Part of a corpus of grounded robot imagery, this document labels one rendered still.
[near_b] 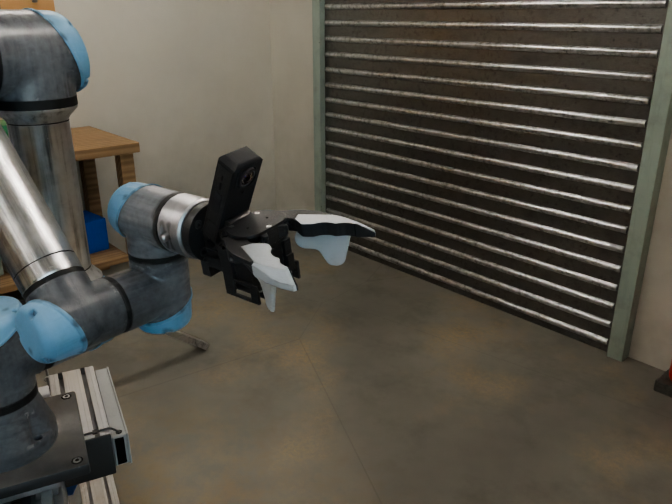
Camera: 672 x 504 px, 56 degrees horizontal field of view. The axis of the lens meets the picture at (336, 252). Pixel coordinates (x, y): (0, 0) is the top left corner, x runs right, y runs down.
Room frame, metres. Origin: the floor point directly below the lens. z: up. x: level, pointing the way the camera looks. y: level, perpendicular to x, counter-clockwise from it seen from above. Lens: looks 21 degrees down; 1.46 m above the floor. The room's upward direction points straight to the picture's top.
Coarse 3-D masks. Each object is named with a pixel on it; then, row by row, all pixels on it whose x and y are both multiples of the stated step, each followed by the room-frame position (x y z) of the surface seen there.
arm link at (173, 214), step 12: (168, 204) 0.72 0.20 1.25; (180, 204) 0.71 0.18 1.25; (192, 204) 0.71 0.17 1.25; (168, 216) 0.70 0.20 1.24; (180, 216) 0.69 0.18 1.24; (168, 228) 0.70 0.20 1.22; (180, 228) 0.69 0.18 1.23; (168, 240) 0.70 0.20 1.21; (180, 240) 0.69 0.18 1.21; (180, 252) 0.70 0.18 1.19
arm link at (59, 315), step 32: (0, 128) 0.78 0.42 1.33; (0, 160) 0.74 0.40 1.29; (0, 192) 0.71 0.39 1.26; (32, 192) 0.73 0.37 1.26; (0, 224) 0.69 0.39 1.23; (32, 224) 0.70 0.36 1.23; (0, 256) 0.69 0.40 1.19; (32, 256) 0.67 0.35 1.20; (64, 256) 0.69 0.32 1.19; (32, 288) 0.66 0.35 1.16; (64, 288) 0.66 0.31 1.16; (96, 288) 0.68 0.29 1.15; (32, 320) 0.62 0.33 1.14; (64, 320) 0.63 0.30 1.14; (96, 320) 0.65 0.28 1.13; (128, 320) 0.69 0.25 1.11; (32, 352) 0.63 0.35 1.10; (64, 352) 0.62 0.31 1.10
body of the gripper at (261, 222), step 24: (192, 216) 0.69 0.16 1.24; (240, 216) 0.67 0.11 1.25; (264, 216) 0.67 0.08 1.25; (192, 240) 0.68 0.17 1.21; (264, 240) 0.62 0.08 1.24; (288, 240) 0.66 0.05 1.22; (216, 264) 0.68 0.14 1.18; (240, 264) 0.64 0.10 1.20; (288, 264) 0.65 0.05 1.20; (240, 288) 0.65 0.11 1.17
